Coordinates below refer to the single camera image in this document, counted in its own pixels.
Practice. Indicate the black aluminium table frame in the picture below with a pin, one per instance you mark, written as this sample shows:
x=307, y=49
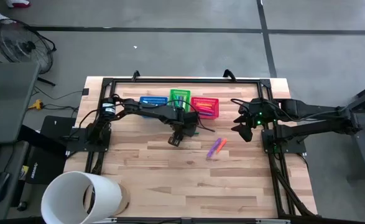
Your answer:
x=185, y=81

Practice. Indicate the white cylinder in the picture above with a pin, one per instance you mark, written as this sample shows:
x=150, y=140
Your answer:
x=64, y=199

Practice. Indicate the person's shoe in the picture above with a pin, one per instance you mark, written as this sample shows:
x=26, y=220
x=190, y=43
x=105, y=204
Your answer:
x=19, y=3
x=2, y=18

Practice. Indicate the grey flat monitor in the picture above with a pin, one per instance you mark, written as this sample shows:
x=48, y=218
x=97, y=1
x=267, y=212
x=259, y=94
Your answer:
x=8, y=99

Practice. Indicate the purple highlighter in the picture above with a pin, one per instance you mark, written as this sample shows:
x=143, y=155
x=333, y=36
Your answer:
x=179, y=101
x=214, y=148

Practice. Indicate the red plastic basket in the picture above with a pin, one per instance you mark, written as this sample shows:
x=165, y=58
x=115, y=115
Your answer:
x=193, y=107

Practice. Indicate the light green Sharpie highlighter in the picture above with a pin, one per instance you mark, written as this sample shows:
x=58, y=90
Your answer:
x=183, y=101

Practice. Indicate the teal highlighter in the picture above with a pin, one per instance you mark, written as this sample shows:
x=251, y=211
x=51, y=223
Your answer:
x=175, y=101

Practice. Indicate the black case white logo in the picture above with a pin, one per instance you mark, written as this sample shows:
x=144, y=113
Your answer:
x=45, y=168

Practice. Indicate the blue highlighter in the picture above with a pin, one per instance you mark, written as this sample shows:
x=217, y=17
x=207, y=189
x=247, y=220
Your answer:
x=205, y=114

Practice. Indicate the pink highlighter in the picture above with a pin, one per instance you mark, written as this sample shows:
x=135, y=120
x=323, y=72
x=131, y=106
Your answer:
x=204, y=110

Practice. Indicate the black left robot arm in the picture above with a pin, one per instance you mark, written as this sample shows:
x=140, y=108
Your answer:
x=145, y=110

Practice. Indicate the dark desk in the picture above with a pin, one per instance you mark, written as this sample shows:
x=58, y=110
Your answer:
x=14, y=155

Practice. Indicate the blue plastic basket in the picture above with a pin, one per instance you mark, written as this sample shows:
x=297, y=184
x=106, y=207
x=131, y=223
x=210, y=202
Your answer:
x=152, y=100

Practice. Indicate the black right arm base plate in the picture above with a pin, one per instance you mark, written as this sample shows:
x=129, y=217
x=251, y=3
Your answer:
x=295, y=146

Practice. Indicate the green plastic basket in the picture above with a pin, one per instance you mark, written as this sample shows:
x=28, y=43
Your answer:
x=172, y=99

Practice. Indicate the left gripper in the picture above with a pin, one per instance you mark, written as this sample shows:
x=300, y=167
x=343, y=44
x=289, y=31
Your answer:
x=185, y=121

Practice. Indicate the small black knob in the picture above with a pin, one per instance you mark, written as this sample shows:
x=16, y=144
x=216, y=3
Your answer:
x=22, y=206

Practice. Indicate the yellow plug connector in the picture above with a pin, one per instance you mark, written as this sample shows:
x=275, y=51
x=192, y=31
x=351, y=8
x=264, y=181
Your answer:
x=36, y=104

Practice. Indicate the black floor fan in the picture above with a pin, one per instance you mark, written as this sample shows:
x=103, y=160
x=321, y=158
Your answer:
x=23, y=46

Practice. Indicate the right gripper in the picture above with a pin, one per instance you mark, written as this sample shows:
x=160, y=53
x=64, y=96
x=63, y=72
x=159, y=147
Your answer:
x=258, y=110

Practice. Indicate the small black clamp block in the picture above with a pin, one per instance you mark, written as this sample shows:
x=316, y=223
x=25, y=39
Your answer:
x=85, y=91

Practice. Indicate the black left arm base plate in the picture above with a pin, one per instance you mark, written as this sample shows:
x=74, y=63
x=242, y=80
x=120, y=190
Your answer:
x=76, y=144

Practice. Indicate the orange highlighter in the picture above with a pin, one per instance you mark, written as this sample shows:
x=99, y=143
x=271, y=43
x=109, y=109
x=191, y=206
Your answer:
x=221, y=145
x=204, y=104

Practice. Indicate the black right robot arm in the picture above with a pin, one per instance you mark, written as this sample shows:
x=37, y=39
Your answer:
x=309, y=110

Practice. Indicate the black square box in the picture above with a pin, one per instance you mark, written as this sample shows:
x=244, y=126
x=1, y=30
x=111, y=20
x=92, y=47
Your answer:
x=58, y=127

